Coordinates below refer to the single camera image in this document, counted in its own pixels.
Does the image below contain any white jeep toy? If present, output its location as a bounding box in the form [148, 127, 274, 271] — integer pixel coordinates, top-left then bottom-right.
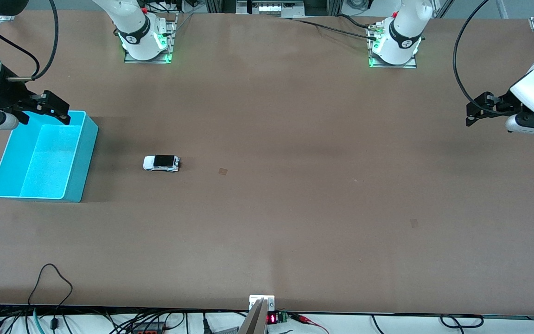
[143, 154, 181, 173]

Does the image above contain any cyan plastic bin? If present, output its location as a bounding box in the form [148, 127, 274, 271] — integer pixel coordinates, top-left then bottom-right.
[0, 110, 99, 203]

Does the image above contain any device with white lights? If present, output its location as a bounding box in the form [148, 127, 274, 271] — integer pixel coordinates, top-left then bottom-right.
[248, 0, 305, 15]

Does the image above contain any red clip lead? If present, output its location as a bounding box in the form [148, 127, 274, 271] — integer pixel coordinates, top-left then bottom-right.
[290, 313, 330, 334]

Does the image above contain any white mounting plate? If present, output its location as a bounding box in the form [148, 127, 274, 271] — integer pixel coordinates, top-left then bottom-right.
[249, 295, 275, 311]

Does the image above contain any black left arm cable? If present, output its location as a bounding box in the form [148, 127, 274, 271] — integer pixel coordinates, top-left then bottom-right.
[452, 0, 513, 115]

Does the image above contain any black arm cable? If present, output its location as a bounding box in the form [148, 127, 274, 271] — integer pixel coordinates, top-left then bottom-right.
[0, 0, 59, 82]
[452, 0, 513, 115]

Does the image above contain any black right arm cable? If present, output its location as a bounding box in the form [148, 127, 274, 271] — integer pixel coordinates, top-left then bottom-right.
[0, 0, 59, 82]

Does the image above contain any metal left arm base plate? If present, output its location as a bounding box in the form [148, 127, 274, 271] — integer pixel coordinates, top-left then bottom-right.
[368, 24, 417, 69]

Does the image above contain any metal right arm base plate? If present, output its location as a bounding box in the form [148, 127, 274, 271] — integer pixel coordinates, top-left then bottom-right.
[124, 13, 178, 64]

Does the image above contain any thick black base cable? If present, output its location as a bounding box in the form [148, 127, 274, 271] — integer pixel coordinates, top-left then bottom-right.
[337, 14, 383, 31]

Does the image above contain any thin black looped cable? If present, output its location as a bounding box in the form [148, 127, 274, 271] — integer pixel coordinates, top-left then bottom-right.
[28, 263, 74, 331]

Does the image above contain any long thin black cable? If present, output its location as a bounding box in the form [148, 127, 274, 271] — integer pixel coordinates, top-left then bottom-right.
[276, 17, 379, 41]

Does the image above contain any black coiled cable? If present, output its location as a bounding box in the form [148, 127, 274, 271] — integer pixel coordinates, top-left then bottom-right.
[439, 314, 484, 328]

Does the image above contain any grey aluminium camera pole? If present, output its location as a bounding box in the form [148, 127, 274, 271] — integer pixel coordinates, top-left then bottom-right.
[238, 298, 268, 334]

